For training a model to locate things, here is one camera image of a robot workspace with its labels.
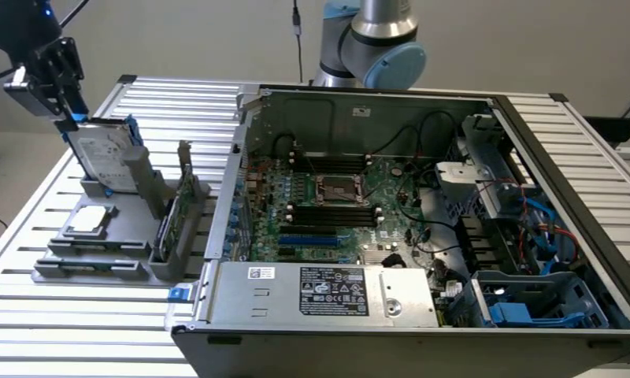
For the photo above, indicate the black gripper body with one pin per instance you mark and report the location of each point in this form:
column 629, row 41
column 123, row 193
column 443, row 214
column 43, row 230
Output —
column 15, row 23

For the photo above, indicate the hard disk with blue rails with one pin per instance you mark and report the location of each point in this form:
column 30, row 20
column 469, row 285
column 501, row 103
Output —
column 105, row 157

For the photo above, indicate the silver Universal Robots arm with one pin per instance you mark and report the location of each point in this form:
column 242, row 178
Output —
column 382, row 23

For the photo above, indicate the blue grey disk bay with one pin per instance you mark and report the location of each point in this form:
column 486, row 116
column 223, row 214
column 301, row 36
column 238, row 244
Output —
column 551, row 299

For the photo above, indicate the silver CPU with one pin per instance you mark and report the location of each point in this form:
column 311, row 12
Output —
column 90, row 218

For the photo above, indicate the green graphics card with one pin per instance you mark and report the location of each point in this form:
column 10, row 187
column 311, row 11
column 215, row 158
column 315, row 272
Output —
column 175, row 220

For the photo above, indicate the RAM stick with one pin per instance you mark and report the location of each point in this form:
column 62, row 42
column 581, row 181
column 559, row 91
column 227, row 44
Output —
column 99, row 242
column 86, row 264

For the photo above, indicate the grey parts rack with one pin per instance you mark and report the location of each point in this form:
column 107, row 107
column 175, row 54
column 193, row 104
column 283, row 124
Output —
column 183, row 244

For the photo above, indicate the black open PC case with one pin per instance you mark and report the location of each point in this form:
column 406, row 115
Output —
column 346, row 106

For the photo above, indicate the black RAM slot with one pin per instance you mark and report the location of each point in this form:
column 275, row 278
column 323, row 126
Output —
column 330, row 154
column 330, row 158
column 333, row 206
column 330, row 167
column 333, row 211
column 333, row 221
column 333, row 216
column 330, row 163

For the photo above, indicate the CPU socket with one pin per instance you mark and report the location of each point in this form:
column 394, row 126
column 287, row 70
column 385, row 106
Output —
column 341, row 190

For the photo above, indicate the black expansion slot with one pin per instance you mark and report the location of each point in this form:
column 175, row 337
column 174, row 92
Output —
column 306, row 230

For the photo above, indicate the blue case latch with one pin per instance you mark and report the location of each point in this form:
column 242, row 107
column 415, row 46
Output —
column 179, row 295

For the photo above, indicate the blue expansion slot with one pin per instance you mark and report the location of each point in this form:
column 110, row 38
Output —
column 309, row 239

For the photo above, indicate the silver power supply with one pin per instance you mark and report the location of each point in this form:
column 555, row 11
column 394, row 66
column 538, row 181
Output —
column 273, row 299

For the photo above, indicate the green motherboard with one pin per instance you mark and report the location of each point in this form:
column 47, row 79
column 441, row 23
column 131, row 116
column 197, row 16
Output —
column 398, row 232

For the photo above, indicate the silver chipset heatsink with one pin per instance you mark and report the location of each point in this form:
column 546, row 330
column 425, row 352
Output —
column 378, row 258

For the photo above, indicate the metal drive cage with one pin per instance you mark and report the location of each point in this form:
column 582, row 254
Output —
column 462, row 177

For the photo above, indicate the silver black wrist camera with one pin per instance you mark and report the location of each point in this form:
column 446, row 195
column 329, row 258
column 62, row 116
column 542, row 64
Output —
column 22, row 94

